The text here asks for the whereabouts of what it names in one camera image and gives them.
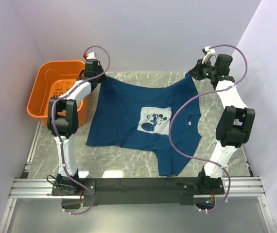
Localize orange plastic basket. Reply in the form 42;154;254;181
27;61;85;127

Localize aluminium frame rails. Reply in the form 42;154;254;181
0;123;277;233

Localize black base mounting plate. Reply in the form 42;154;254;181
52;177;225;207

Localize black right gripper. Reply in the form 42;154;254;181
188;58;217;81

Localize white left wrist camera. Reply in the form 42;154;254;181
83;52;97;60

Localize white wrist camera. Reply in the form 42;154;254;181
83;52;97;60
201;46;216;64

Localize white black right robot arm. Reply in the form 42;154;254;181
189;54;255;194

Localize blue Mickey Mouse t-shirt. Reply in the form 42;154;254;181
86;74;201;176

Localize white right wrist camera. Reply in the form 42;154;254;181
201;46;216;64

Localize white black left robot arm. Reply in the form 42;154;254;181
47;58;107;195

